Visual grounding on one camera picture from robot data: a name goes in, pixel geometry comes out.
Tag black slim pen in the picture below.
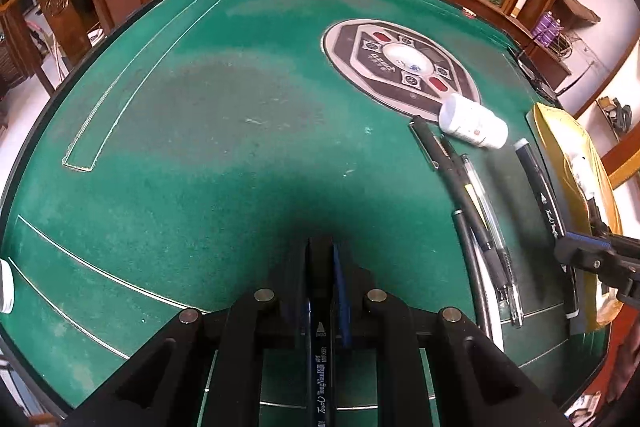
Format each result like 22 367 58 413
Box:
451 209 504 350

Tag purple bottles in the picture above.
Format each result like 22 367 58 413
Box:
532 11 563 48

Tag black Touch marker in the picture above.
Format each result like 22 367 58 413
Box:
304 237 335 427

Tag small red white chip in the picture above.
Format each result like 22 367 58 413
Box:
461 8 476 18

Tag white barrel pen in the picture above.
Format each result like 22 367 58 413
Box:
460 154 524 329

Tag black marker white cap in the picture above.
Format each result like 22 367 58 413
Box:
514 139 579 320

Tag black yellow pen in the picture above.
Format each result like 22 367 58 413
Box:
409 116 508 297

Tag white pill bottle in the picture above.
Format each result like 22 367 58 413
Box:
438 93 509 150

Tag yellow-rimmed white tray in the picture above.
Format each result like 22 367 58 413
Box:
527 103 623 334

